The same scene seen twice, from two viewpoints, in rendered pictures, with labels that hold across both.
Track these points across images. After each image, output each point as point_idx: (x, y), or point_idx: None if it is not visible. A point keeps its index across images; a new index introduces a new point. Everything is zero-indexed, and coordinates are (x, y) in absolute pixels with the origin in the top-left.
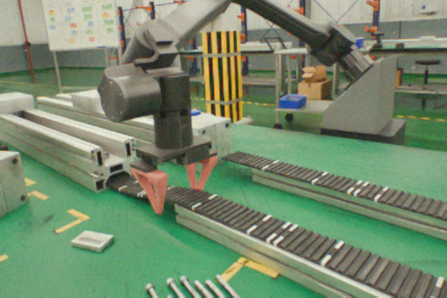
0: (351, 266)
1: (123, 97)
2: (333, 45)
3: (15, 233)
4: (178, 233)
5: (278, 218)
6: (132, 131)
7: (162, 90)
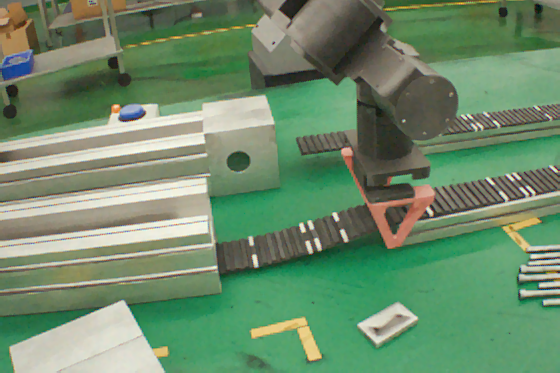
0: None
1: (457, 97)
2: None
3: None
4: (427, 252)
5: (494, 176)
6: (92, 180)
7: None
